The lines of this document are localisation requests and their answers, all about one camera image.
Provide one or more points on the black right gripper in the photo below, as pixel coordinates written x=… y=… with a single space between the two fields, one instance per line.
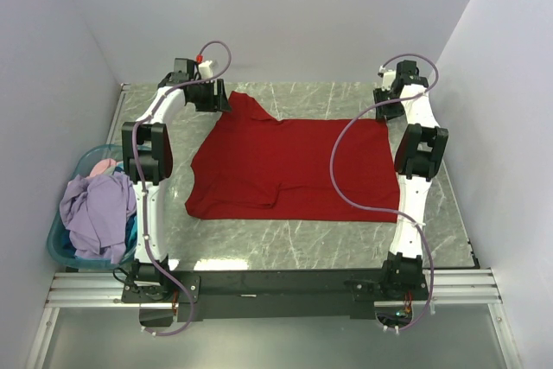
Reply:
x=382 y=111

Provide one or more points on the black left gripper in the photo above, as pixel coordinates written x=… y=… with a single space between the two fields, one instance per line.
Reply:
x=216 y=102

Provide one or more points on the red t-shirt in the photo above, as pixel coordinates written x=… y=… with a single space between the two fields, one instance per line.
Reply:
x=254 y=166

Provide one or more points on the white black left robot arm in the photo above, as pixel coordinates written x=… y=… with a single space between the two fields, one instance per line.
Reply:
x=148 y=158

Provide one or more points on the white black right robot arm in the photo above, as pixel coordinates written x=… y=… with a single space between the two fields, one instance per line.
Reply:
x=404 y=91

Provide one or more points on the pink t-shirt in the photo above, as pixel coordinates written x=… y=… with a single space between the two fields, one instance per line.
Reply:
x=104 y=167

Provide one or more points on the lavender t-shirt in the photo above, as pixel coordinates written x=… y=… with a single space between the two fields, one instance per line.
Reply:
x=95 y=210

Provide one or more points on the teal plastic laundry basket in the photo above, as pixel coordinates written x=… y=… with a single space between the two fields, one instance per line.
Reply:
x=59 y=245

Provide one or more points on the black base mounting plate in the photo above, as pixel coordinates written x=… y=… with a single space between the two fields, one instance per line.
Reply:
x=243 y=294

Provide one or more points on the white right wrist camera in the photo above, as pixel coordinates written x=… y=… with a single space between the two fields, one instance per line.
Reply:
x=387 y=78

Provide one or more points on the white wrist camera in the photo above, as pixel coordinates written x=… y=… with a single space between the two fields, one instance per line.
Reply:
x=387 y=78
x=206 y=69

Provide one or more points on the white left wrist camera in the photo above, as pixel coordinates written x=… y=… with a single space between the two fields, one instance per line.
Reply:
x=206 y=69

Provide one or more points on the aluminium frame rail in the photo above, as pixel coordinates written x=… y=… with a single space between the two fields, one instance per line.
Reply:
x=86 y=290

